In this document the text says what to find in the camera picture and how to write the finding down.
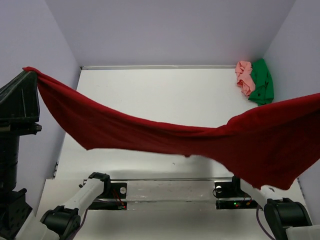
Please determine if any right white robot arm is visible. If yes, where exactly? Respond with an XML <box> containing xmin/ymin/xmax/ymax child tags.
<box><xmin>232</xmin><ymin>176</ymin><xmax>320</xmax><ymax>240</ymax></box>

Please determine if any green t-shirt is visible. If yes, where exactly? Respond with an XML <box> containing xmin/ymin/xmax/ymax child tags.
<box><xmin>248</xmin><ymin>58</ymin><xmax>274</xmax><ymax>106</ymax></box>

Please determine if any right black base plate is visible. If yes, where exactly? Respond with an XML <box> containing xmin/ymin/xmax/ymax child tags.
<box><xmin>212</xmin><ymin>181</ymin><xmax>258</xmax><ymax>210</ymax></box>

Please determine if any red t-shirt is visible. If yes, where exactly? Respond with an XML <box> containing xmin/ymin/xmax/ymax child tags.
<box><xmin>24</xmin><ymin>66</ymin><xmax>320</xmax><ymax>190</ymax></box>

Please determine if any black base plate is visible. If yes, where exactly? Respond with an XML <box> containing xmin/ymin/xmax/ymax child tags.
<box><xmin>89</xmin><ymin>182</ymin><xmax>128</xmax><ymax>211</ymax></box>
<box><xmin>212</xmin><ymin>181</ymin><xmax>258</xmax><ymax>210</ymax></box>

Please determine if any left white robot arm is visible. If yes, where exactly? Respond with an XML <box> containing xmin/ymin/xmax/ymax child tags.
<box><xmin>0</xmin><ymin>71</ymin><xmax>111</xmax><ymax>240</ymax></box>

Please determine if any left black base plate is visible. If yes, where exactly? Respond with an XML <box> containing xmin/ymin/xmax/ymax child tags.
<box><xmin>89</xmin><ymin>182</ymin><xmax>128</xmax><ymax>211</ymax></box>

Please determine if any pink t-shirt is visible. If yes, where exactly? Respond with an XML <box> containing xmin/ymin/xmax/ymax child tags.
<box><xmin>235</xmin><ymin>60</ymin><xmax>256</xmax><ymax>97</ymax></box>

